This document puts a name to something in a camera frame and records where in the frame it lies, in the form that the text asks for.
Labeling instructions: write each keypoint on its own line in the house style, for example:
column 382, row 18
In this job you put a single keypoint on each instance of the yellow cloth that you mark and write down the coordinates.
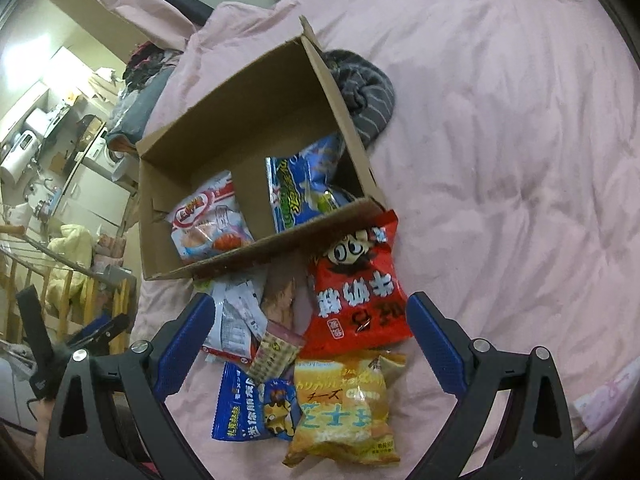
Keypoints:
column 70, row 255

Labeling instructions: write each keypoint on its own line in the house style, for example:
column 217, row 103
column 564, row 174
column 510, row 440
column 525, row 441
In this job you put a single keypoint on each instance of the small beige packet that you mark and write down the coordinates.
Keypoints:
column 272, row 357

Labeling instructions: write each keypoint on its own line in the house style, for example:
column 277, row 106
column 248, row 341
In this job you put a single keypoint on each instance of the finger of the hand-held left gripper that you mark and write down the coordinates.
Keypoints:
column 100, row 330
column 35, row 320

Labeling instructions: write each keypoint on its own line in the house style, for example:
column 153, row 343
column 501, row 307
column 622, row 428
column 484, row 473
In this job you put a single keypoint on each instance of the white cabinet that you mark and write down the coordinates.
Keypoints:
column 95, row 200

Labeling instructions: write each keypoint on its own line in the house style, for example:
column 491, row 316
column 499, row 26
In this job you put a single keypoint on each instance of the blue green snack packet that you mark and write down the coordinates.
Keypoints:
column 300, row 190

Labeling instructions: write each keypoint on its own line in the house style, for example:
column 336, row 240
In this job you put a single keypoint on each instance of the white washing machine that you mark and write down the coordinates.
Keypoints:
column 107, row 155

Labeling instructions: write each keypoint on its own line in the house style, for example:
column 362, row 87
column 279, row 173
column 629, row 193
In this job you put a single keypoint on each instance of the white pink snack packet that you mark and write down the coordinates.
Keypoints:
column 235, row 320

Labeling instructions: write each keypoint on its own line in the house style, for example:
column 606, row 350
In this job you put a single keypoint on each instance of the pink printed cloth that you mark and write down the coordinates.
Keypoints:
column 607, row 405

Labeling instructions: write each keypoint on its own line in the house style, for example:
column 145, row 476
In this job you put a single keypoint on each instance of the red white shrimp snack packet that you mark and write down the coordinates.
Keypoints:
column 210, row 220

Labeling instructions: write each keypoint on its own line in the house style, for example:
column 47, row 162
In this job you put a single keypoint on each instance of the pink blanket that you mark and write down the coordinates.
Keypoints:
column 500, row 160

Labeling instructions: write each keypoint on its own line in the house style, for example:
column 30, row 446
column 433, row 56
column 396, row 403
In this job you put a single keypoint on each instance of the red cartoon face snack packet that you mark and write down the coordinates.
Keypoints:
column 350, row 305

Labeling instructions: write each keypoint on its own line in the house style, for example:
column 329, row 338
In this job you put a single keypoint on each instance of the yellow snack packet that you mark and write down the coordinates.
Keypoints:
column 340, row 410

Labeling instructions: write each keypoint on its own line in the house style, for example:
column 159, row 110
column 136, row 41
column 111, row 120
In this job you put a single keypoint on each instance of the cardboard box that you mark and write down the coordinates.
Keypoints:
column 225, row 125

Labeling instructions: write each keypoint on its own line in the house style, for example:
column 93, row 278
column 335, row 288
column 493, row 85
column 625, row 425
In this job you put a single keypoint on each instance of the pile of clothes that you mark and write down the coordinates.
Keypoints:
column 150, row 62

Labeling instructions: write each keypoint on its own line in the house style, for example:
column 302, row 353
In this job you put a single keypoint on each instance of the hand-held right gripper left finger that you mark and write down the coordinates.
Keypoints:
column 185, row 345

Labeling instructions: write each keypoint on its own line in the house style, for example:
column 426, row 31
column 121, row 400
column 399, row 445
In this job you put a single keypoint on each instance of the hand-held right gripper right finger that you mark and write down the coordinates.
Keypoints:
column 435, row 345

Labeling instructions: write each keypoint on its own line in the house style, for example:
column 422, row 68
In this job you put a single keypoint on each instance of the brown snack packet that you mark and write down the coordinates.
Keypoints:
column 280, row 300

